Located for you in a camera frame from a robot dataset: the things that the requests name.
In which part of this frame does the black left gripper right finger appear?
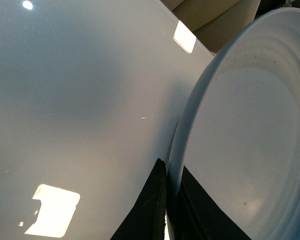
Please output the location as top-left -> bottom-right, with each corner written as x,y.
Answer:
168,167 -> 250,240

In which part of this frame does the white round plate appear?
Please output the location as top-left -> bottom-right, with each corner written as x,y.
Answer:
167,7 -> 300,240

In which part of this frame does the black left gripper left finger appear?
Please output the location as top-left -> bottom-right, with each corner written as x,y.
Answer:
111,158 -> 167,240

